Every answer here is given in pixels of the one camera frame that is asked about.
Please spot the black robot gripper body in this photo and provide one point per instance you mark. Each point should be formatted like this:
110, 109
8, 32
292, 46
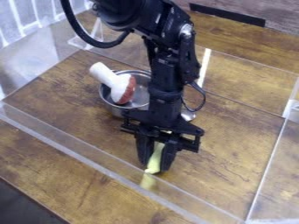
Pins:
161, 122

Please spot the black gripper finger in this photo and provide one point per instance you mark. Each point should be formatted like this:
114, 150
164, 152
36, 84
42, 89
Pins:
169, 150
144, 148

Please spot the green handled metal spoon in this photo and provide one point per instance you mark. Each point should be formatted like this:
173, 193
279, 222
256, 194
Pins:
155, 159

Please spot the small silver metal pot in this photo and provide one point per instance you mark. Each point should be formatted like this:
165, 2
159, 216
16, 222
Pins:
140, 99

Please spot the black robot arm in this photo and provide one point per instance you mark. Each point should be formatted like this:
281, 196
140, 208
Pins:
165, 28

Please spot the white and red toy mushroom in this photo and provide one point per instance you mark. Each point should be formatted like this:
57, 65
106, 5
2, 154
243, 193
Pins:
121, 84

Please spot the black strip on table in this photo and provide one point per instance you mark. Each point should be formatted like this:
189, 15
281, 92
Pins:
245, 19

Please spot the clear acrylic triangular bracket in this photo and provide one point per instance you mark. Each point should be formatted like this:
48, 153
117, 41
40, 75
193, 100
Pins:
84, 39

